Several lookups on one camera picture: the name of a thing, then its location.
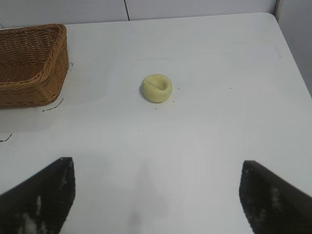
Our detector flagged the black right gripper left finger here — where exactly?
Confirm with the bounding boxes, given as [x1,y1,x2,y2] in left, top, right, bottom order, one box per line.
[0,157,75,234]

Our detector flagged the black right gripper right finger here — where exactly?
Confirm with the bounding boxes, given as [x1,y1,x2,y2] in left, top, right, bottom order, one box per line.
[239,160,312,234]

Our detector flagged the pale yellow round fruit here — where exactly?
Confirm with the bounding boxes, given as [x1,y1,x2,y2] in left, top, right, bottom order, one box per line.
[141,74,173,103]

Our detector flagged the brown woven wicker basket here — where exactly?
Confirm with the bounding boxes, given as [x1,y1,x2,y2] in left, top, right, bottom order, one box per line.
[0,23,69,110]

